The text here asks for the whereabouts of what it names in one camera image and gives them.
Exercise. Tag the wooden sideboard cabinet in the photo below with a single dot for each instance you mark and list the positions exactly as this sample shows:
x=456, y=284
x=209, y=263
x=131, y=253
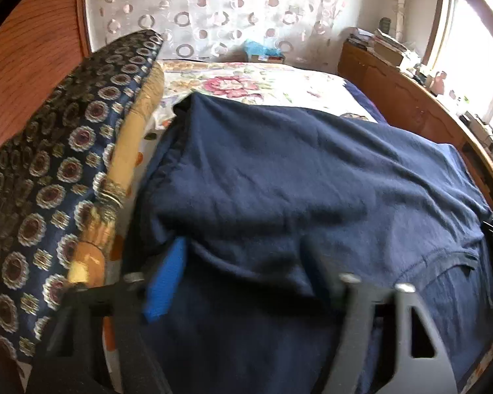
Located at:
x=415, y=106

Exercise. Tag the navy blanket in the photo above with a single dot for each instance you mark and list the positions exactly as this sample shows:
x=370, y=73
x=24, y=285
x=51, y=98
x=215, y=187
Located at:
x=369, y=104

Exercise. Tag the pink figurine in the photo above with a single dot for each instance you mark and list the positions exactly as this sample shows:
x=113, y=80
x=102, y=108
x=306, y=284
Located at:
x=438, y=84

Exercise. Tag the sheer circle-patterned curtain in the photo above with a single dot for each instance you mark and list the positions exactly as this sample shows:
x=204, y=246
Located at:
x=213, y=12

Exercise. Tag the floral quilt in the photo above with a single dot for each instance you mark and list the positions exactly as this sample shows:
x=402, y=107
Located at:
x=238, y=82

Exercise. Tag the window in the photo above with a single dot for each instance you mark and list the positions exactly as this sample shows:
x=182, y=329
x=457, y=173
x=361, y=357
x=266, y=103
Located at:
x=468, y=61

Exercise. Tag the orange fruit print bedsheet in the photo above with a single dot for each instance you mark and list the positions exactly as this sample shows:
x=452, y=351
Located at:
x=107, y=349

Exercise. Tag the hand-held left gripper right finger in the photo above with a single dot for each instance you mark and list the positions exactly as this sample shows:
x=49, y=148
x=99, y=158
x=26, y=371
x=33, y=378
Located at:
x=345, y=297

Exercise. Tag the floral pipe cover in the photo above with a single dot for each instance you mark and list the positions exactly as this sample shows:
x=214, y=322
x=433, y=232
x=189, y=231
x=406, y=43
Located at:
x=403, y=8

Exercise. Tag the navy t-shirt with orange print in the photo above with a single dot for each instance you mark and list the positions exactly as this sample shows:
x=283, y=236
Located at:
x=291, y=180

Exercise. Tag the navy medallion-patterned cushion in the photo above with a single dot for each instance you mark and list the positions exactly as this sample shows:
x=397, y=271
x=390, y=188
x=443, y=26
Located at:
x=57, y=152

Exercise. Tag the stack of books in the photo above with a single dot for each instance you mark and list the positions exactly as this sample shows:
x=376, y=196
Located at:
x=388, y=47

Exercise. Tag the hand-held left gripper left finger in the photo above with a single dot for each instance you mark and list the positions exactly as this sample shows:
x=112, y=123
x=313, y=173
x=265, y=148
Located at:
x=166, y=279

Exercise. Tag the wooden slatted wardrobe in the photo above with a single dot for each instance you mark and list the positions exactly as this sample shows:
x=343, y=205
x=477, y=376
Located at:
x=37, y=49

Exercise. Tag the small dark round object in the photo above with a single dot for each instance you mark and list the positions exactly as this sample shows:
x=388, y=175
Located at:
x=385, y=24

